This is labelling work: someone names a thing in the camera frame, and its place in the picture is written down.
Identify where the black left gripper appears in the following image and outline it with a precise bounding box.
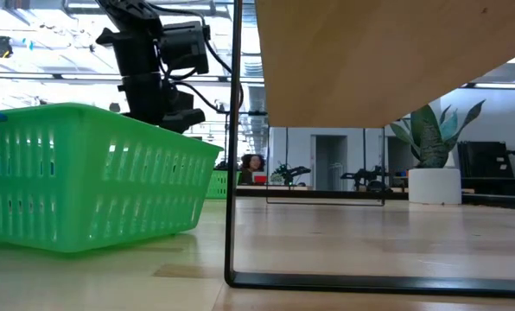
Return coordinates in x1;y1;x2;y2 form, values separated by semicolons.
95;28;207;134

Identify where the green plastic basket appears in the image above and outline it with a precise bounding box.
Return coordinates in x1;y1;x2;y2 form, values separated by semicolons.
205;168;243;200
0;102;224;254

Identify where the wooden shelf with black legs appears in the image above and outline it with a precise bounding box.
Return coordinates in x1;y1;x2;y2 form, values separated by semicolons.
224;0;515;299

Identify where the person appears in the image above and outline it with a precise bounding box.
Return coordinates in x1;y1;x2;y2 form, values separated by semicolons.
238;153;267;186

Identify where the black ceiling-hung device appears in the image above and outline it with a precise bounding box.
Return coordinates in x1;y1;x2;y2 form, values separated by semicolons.
0;35;15;60

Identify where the potted plant in white pot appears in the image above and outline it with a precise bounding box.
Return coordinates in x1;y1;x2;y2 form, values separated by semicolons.
389;98;486;206

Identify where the black equipment rack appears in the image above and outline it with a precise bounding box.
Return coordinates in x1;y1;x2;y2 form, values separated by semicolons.
457;140;515;196

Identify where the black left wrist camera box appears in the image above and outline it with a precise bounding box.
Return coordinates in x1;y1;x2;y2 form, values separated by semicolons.
160;20;210;75

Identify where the black aluminium table frame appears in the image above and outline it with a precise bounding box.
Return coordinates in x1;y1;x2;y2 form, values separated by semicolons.
235;185;515;213

